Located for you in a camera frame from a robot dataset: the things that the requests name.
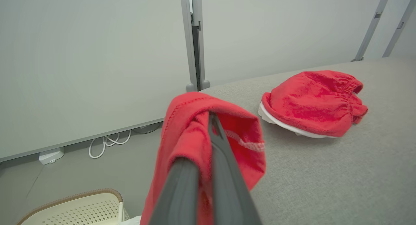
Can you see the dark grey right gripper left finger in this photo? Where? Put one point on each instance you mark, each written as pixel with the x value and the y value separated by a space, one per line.
pixel 177 199

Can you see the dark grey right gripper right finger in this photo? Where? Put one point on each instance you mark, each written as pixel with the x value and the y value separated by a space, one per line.
pixel 227 186

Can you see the red shirt with mesh trim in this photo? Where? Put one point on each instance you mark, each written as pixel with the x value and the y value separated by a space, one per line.
pixel 188 127

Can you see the red shorts with white trim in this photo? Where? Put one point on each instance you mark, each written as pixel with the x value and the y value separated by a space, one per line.
pixel 312 101

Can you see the white garment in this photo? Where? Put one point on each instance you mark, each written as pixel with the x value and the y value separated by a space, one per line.
pixel 132 221

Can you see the cream perforated laundry basket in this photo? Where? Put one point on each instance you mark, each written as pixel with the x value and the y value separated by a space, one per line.
pixel 74 208

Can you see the grey partition foot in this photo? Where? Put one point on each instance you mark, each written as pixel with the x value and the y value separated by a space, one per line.
pixel 205 84
pixel 190 87

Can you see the white power strip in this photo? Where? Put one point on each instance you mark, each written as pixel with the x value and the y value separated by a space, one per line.
pixel 51 156

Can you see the narrow white partition panel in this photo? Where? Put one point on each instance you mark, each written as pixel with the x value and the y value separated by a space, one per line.
pixel 276 33

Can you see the wide white partition panel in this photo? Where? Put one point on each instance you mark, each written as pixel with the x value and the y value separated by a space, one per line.
pixel 81 56

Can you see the grey metal strut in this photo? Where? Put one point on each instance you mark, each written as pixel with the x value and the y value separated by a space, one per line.
pixel 400 23
pixel 373 21

